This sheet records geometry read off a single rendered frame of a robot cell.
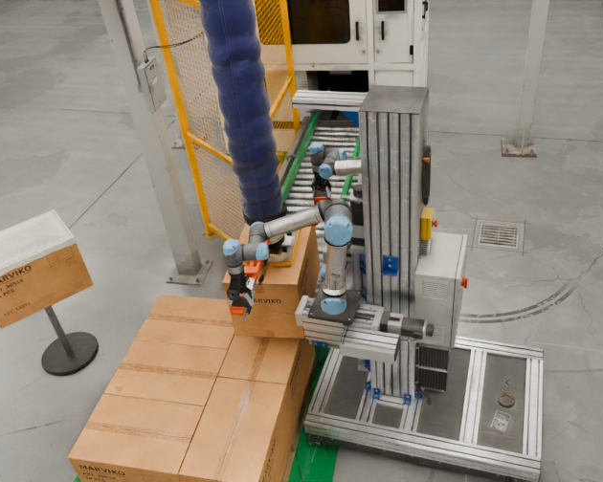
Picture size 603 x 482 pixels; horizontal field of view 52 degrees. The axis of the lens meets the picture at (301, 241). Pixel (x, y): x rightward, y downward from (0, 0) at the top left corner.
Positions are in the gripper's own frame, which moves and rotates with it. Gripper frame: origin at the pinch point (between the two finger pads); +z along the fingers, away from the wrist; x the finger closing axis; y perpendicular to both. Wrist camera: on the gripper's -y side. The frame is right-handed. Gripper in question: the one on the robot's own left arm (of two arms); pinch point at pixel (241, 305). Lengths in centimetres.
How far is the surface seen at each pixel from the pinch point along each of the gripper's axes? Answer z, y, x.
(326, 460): 120, -1, -32
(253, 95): -81, 52, -5
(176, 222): 66, 152, 97
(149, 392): 66, -3, 61
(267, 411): 66, -10, -6
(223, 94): -82, 52, 8
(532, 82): 47, 347, -179
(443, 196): 118, 269, -103
